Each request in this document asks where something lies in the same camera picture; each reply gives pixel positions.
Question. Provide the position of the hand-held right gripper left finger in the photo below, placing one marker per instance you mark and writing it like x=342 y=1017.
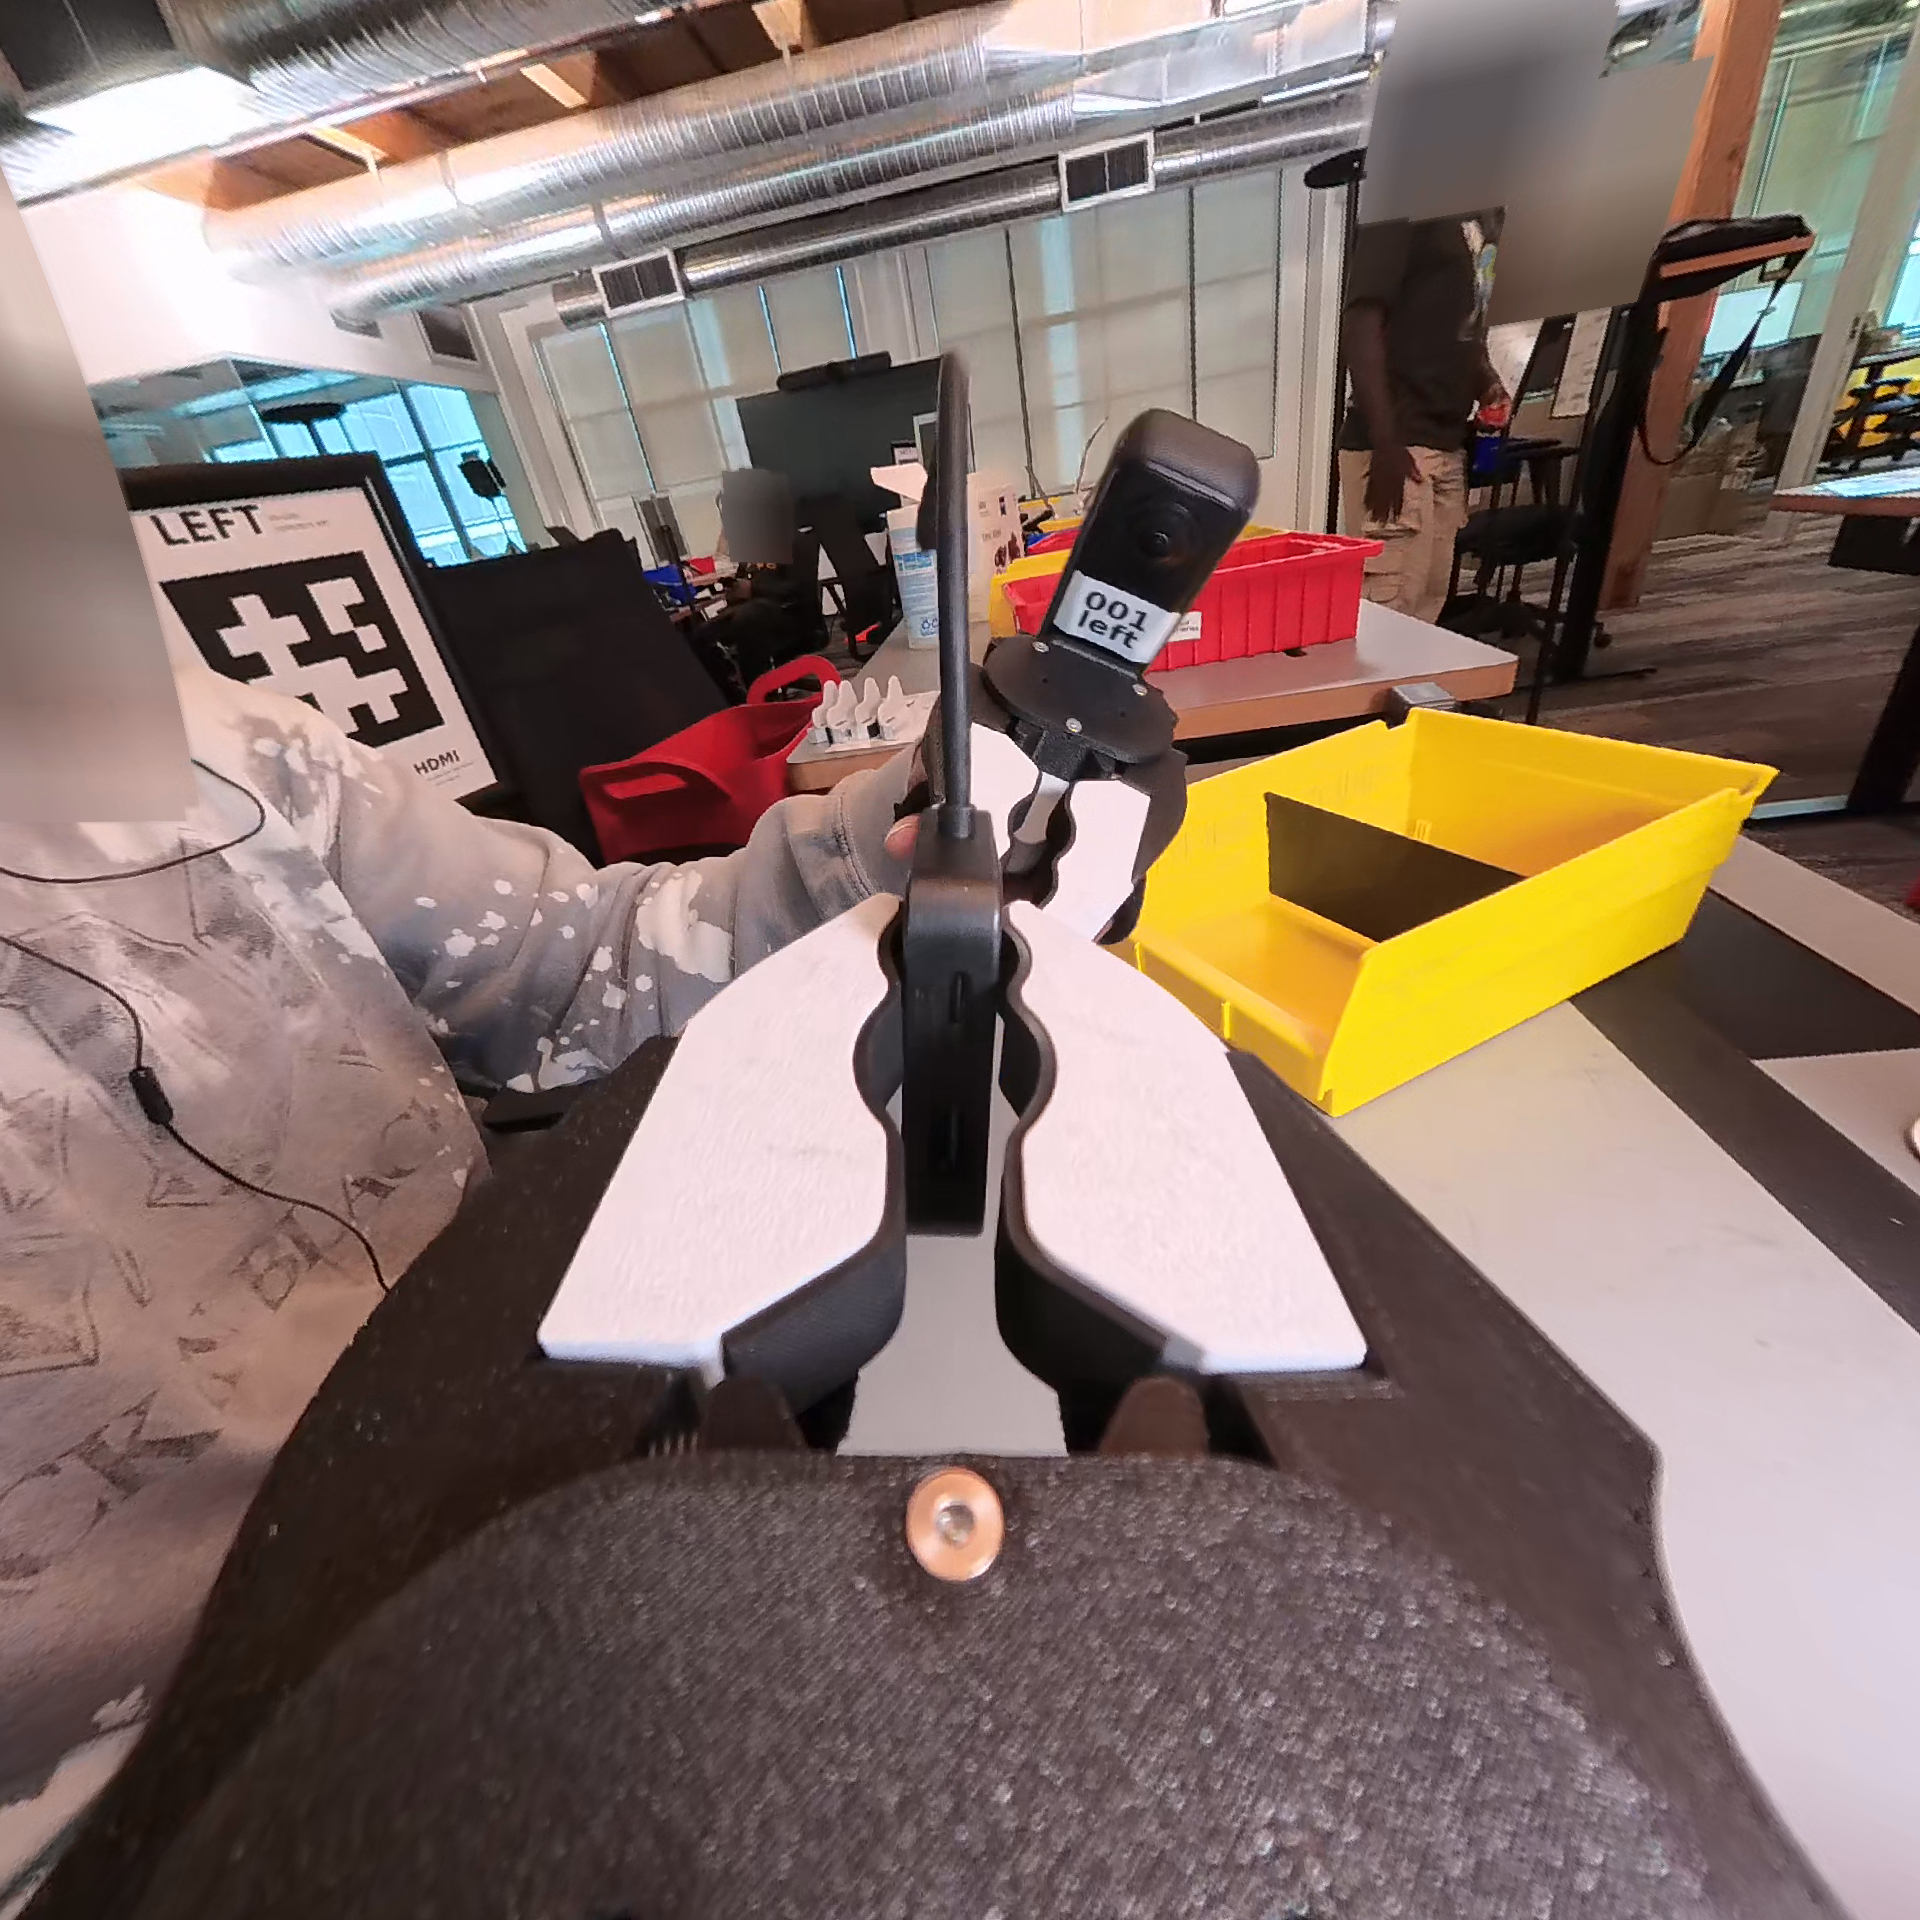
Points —
x=720 y=1171

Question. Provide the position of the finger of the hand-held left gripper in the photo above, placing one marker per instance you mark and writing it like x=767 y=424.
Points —
x=1008 y=764
x=1102 y=855

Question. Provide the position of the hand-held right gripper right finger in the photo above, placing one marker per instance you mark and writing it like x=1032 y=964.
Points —
x=1171 y=1201

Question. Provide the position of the black usb hub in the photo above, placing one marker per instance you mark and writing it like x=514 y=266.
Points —
x=948 y=1020

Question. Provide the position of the yellow divided storage bin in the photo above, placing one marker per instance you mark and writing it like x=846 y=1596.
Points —
x=1576 y=915

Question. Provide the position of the person's left forearm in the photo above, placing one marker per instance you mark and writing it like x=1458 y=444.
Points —
x=600 y=931

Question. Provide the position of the person's left hand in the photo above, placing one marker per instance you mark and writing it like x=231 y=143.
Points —
x=900 y=836

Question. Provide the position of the red ribbed bin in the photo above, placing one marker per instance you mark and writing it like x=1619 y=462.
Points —
x=1275 y=600

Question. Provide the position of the row of white dropper bottles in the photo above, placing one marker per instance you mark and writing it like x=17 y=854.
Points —
x=862 y=715

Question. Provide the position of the wipes canister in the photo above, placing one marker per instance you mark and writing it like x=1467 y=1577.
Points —
x=908 y=586

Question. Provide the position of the wooden table with bins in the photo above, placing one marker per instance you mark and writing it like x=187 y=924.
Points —
x=1348 y=662

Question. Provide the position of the black bin divider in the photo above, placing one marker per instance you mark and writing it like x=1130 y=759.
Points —
x=1382 y=878

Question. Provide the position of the large black monitor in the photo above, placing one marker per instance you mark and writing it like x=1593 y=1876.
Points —
x=839 y=434

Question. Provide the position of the small grey device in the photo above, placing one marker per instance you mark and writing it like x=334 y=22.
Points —
x=1423 y=702

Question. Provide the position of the red tote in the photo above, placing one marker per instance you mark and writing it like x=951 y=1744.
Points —
x=675 y=779

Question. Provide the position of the black office chair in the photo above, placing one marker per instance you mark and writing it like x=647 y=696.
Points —
x=1515 y=539

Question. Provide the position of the black floor lamp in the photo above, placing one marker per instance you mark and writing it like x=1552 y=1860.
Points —
x=1335 y=168

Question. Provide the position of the black lectern stand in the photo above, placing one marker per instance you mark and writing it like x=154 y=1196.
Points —
x=1606 y=495

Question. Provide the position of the black folding board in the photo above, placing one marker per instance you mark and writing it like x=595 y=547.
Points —
x=570 y=662

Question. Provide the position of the white paper sheets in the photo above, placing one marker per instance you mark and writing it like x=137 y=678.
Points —
x=1582 y=359

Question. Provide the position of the wooden table with black legs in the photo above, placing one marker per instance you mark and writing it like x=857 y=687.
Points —
x=1862 y=492

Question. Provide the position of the framed tag sign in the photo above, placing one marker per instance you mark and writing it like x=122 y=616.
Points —
x=299 y=523

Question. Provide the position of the slim silver ventilation duct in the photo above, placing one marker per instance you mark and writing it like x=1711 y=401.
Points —
x=868 y=241

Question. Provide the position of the wooden post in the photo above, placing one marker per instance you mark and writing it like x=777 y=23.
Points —
x=1711 y=148

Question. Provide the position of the large silver ventilation duct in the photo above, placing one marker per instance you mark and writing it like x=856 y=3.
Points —
x=451 y=31

